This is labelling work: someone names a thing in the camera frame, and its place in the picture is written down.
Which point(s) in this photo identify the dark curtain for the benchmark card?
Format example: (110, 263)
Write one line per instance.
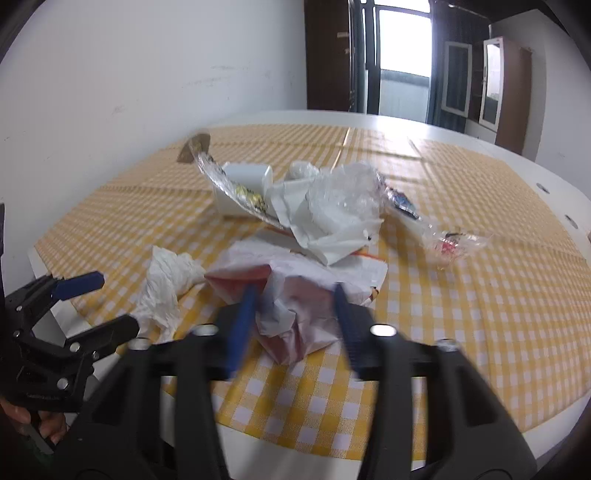
(457, 23)

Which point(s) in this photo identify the crumpled white paper sheet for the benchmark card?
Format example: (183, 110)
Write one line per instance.
(323, 240)

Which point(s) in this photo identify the glass balcony door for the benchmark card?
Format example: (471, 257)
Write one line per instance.
(401, 55)

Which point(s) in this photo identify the yellow checkered tablecloth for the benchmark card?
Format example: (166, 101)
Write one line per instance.
(461, 323)

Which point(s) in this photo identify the white plastic cup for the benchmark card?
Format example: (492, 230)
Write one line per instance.
(244, 173)

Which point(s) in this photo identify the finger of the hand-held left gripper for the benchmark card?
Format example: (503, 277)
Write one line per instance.
(111, 332)
(78, 282)

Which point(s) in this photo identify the white paper towel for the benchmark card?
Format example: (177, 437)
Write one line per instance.
(161, 286)

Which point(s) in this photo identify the red white paper bag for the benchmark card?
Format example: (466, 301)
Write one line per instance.
(295, 295)

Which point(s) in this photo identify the brown cabinet with glass doors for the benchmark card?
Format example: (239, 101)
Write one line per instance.
(512, 92)

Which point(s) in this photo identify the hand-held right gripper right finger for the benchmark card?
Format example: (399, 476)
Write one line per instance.
(345, 323)

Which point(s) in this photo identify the person's left hand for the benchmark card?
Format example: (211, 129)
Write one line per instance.
(51, 427)

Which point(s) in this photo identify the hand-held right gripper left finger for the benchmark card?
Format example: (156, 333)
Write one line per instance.
(241, 323)

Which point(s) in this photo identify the clear wrapper with yellow print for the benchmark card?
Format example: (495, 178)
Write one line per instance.
(217, 177)

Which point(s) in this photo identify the dark brown wardrobe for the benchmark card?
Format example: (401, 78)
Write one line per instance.
(328, 55)

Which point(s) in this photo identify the clear plastic bag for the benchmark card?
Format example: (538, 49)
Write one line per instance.
(351, 189)

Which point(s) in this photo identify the clear wrapper blue red print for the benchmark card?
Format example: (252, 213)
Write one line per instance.
(406, 203)

